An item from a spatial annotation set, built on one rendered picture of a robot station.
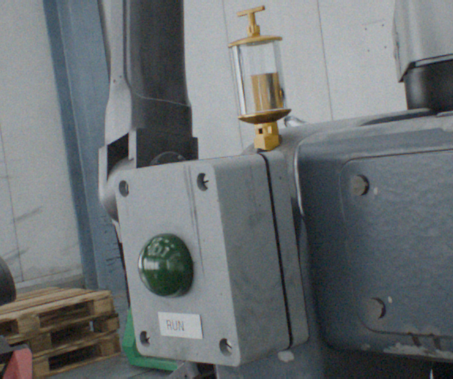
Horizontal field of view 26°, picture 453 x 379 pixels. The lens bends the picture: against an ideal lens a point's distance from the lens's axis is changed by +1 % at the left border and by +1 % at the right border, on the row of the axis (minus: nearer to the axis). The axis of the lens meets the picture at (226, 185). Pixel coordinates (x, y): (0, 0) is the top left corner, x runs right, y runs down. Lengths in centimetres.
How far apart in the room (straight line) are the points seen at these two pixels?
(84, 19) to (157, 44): 834
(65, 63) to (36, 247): 173
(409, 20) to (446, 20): 3
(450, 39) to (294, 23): 701
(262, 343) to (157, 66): 41
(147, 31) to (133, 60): 3
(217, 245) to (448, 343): 10
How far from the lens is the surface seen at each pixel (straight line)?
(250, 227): 44
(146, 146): 78
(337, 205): 45
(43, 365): 633
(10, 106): 914
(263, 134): 51
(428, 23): 55
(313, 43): 742
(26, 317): 622
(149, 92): 80
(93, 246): 945
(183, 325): 46
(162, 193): 45
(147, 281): 45
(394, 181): 42
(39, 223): 921
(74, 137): 940
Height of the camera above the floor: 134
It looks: 3 degrees down
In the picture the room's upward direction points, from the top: 8 degrees counter-clockwise
